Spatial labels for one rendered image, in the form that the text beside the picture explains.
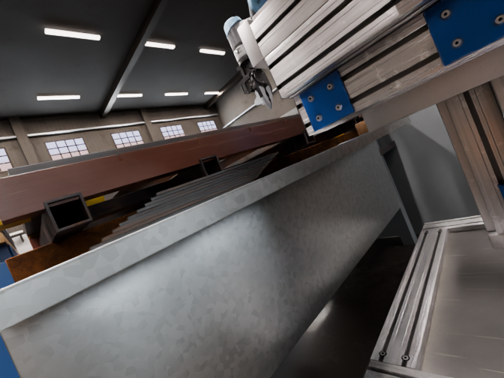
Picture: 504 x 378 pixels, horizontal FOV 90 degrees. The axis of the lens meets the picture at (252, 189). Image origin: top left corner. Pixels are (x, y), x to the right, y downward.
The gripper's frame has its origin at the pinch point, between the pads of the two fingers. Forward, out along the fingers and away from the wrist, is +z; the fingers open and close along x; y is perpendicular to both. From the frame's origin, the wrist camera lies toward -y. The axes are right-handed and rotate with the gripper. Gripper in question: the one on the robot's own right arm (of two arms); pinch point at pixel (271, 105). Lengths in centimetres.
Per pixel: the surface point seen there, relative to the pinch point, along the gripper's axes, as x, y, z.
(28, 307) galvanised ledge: 81, -30, 26
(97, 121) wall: -294, 1072, -469
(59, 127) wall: -156, 1066, -459
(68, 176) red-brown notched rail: 71, -10, 12
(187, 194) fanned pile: 60, -22, 22
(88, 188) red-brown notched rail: 70, -10, 14
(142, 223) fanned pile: 68, -22, 24
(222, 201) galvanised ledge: 60, -30, 25
